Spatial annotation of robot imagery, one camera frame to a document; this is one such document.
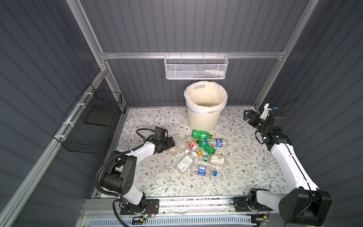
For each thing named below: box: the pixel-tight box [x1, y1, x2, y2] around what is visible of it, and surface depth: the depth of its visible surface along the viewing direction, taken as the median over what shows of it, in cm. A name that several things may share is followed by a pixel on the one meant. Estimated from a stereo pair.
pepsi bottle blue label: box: [205, 138, 229, 148], surface depth 96 cm
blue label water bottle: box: [192, 165, 218, 177], surface depth 82 cm
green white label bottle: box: [175, 151, 198, 173], surface depth 88 cm
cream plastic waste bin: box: [183, 80, 229, 133], surface depth 96 cm
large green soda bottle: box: [191, 129, 216, 141], surface depth 101 cm
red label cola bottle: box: [188, 140, 199, 151], surface depth 93 cm
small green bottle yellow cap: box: [194, 138, 217, 156], surface depth 93 cm
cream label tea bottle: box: [207, 154, 226, 166], surface depth 87 cm
